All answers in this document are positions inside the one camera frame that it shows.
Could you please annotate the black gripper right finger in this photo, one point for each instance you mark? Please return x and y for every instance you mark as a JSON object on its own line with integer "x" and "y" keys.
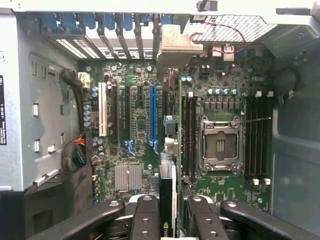
{"x": 200, "y": 220}

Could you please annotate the silver chipset heat sink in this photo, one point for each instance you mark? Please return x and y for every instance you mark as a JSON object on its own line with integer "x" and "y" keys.
{"x": 128, "y": 178}

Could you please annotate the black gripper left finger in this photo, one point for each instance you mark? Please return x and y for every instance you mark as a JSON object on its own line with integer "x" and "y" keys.
{"x": 146, "y": 220}

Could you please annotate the short black expansion slot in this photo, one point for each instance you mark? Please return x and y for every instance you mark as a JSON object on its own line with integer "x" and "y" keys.
{"x": 166, "y": 102}
{"x": 140, "y": 95}

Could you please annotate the white expansion slot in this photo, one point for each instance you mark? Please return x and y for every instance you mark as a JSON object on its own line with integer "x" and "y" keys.
{"x": 102, "y": 110}

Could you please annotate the metal CPU socket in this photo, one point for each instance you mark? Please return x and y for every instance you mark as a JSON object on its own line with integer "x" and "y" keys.
{"x": 220, "y": 145}

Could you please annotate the black open PC case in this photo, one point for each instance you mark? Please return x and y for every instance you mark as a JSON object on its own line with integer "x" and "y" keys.
{"x": 295, "y": 100}

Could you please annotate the blue expansion slot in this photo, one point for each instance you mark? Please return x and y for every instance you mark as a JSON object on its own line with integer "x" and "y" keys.
{"x": 152, "y": 115}

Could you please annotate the long black expansion slot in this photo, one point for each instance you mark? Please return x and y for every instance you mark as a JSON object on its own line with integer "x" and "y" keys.
{"x": 127, "y": 112}
{"x": 115, "y": 115}

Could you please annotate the thin metal locking lever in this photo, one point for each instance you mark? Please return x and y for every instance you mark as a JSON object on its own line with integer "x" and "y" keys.
{"x": 257, "y": 120}

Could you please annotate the green motherboard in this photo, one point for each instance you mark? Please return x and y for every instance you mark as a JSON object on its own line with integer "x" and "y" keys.
{"x": 140, "y": 117}

